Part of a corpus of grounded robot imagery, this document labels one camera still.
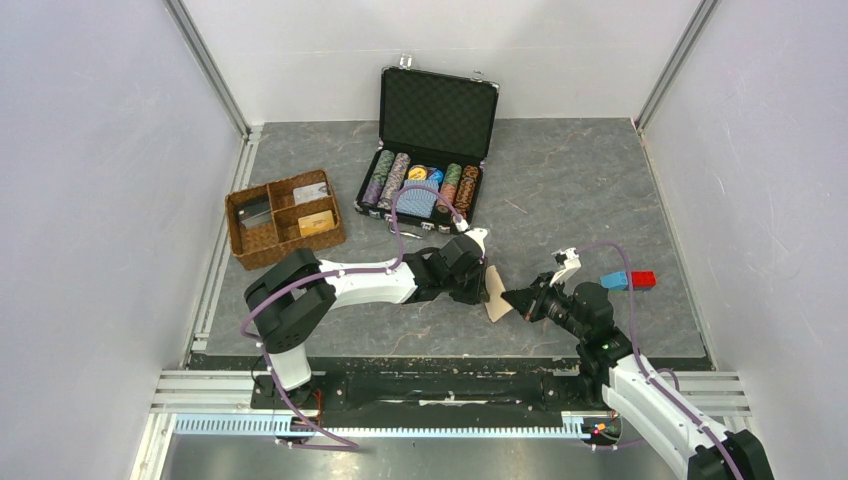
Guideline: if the white slotted cable duct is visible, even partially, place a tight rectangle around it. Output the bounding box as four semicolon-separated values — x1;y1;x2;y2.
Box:
173;413;590;440

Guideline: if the gold card in basket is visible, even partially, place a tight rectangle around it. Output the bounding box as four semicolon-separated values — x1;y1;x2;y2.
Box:
297;210;336;237

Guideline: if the brown woven divided basket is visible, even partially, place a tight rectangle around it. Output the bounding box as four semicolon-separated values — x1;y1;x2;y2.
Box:
225;169;347;271

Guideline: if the left aluminium frame post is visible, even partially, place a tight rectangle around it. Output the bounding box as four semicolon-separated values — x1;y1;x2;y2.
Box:
163;0;251;139

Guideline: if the blue dealer button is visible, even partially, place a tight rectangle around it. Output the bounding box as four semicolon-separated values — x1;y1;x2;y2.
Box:
427;168;444;185

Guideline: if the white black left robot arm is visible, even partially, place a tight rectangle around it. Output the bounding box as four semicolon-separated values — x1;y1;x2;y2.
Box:
244;228;489;408

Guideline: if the blue toy brick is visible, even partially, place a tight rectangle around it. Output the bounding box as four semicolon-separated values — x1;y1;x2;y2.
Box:
600;271;629;291

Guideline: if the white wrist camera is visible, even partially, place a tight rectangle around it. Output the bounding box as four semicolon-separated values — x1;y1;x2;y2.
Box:
549;247;581;286
459;227;489;257

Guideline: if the yellow dealer button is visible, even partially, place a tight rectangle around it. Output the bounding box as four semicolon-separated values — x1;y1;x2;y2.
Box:
407;165;429;180

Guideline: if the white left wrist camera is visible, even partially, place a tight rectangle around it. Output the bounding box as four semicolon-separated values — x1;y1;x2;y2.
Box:
459;227;489;257

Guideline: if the purple grey chip stack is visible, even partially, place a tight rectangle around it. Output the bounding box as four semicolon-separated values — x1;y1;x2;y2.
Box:
377;153;411;209

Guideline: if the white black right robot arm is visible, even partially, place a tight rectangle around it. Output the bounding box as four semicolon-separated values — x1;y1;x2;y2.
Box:
501;272;774;479

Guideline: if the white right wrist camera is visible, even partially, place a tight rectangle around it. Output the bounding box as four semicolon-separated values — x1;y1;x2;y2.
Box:
549;247;581;286

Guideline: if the red green chip stack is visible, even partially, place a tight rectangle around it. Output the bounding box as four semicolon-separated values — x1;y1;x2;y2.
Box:
436;163;462;213

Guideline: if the right aluminium frame post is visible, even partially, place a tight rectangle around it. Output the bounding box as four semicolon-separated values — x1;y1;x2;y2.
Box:
633;0;721;136

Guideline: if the grey card in basket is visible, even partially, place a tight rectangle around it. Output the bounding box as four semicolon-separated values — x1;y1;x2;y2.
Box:
292;182;331;205

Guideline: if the black poker chip case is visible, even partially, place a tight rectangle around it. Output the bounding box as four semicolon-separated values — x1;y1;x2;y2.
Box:
354;53;500;234

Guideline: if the blue playing card deck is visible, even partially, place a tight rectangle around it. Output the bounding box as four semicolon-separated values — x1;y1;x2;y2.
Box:
396;179;439;218

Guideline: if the dark card in basket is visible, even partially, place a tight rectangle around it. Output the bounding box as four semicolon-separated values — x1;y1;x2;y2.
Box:
236;196;272;229

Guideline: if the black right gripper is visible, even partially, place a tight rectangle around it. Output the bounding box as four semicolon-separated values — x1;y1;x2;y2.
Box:
501;272;587;341

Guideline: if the brown orange chip stack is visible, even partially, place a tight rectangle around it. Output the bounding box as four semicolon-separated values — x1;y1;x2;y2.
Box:
453;165;480;219

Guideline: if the red toy brick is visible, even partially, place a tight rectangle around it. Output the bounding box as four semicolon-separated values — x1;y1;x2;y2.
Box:
630;270;658;291

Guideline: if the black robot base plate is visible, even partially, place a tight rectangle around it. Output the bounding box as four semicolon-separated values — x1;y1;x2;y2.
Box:
250;357;616;429

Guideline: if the aluminium frame post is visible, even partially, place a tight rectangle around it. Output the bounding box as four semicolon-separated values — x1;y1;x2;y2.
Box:
633;0;721;136
163;0;251;139

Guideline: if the purple green chip stack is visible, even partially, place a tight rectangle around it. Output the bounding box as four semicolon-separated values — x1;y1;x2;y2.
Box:
362;150;396;206

